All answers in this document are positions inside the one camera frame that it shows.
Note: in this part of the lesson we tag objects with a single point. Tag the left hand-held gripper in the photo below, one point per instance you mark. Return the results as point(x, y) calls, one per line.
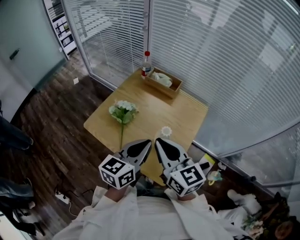
point(114, 168)

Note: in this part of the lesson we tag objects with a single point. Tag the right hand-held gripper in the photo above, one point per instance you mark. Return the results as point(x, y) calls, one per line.
point(187, 178)

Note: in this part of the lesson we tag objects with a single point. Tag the white ribbed vase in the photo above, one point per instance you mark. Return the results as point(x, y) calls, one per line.
point(166, 131)

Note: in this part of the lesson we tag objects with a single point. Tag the white flowers bunch green stem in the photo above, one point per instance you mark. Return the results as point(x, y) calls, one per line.
point(123, 107)

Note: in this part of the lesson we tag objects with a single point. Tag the person's right forearm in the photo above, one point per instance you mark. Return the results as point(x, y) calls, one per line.
point(199, 211)

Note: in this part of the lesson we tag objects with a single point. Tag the person's left forearm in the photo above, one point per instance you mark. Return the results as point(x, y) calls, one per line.
point(110, 211)

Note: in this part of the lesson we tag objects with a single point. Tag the small black object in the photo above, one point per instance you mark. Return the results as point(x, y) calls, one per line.
point(205, 165)

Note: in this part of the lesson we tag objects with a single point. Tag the person's legs in jeans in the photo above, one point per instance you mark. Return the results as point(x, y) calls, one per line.
point(150, 187)

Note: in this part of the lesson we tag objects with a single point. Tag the yellow paper sheet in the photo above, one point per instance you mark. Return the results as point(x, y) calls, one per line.
point(209, 159)

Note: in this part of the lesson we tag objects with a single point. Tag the wooden table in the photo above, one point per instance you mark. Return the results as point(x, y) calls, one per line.
point(152, 112)

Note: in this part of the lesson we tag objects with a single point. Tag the teal yellow toy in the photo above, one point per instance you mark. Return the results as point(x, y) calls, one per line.
point(214, 177)

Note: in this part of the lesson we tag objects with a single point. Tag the crumpled white paper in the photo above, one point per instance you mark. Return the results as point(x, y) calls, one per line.
point(222, 166)

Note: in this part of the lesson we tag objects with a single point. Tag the person's white shirt torso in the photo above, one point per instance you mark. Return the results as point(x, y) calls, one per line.
point(157, 218)

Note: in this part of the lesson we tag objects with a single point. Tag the wooden tray box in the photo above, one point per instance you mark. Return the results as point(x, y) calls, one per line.
point(174, 90)

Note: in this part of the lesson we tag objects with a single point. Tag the white plastic bag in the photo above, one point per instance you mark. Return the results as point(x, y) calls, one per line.
point(160, 78)

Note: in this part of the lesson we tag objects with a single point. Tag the white power strip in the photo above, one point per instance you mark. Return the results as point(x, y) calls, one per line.
point(62, 198)

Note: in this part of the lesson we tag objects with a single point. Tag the clear bottle red cap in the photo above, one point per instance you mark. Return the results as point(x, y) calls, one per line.
point(146, 68)

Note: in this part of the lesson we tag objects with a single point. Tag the white floor socket plate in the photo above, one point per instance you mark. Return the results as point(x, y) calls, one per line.
point(76, 81)

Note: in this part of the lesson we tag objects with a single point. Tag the white display shelf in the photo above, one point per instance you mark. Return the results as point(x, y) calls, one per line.
point(62, 30)

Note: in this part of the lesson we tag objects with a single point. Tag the frosted glass door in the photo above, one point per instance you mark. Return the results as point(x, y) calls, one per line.
point(28, 42)

